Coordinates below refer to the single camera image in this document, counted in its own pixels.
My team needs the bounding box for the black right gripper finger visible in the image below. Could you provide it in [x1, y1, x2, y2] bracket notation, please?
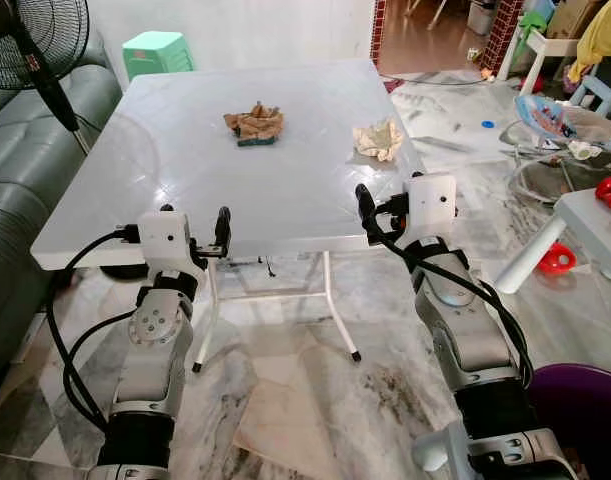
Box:
[355, 183, 379, 240]

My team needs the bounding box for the brown and teal paper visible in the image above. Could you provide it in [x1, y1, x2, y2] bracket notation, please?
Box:
[223, 100, 286, 150]

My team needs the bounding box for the purple rubbish bin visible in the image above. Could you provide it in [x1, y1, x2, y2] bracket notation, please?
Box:
[529, 362, 611, 480]

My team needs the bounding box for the white folding table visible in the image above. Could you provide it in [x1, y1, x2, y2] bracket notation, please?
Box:
[30, 57, 458, 376]

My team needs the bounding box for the crumpled cream tissue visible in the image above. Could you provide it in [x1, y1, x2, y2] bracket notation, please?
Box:
[351, 117, 406, 164]

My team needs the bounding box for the green plastic stool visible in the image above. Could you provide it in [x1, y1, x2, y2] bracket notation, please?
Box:
[121, 31, 195, 82]

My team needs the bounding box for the grey-green leather sofa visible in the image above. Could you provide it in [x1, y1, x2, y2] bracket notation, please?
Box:
[0, 28, 123, 406]

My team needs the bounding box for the grey baby bouncer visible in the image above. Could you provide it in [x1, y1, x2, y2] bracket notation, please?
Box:
[509, 93, 611, 203]

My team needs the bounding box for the small white table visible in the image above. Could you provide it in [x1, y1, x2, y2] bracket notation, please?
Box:
[494, 188, 611, 297]

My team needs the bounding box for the white kids table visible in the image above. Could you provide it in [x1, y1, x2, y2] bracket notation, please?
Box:
[503, 27, 588, 97]

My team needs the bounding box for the light blue kids stool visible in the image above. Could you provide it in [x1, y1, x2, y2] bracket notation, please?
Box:
[569, 74, 611, 117]

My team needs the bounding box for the black standing fan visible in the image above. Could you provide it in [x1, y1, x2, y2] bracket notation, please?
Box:
[0, 0, 92, 153]

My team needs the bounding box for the yellow cloth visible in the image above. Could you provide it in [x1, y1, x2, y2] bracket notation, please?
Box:
[569, 0, 611, 83]

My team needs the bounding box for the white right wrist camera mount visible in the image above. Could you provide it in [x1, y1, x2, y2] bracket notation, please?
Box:
[402, 172, 459, 247]

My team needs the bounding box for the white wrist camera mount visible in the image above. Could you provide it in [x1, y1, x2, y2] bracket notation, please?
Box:
[402, 172, 459, 247]
[136, 206, 197, 271]

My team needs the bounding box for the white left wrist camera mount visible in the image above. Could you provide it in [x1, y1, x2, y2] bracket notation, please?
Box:
[136, 206, 197, 271]

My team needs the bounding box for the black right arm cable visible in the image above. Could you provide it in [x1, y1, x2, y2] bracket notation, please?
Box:
[369, 212, 535, 391]

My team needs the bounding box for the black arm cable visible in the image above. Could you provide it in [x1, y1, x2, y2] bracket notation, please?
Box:
[369, 212, 535, 391]
[44, 228, 143, 433]

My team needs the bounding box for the red ring toy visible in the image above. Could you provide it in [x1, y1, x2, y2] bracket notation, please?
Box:
[536, 242, 577, 275]

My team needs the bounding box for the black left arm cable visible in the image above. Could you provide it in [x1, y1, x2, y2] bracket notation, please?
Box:
[44, 228, 143, 433]

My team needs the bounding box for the red brick door frame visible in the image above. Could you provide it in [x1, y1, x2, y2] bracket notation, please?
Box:
[369, 0, 524, 77]

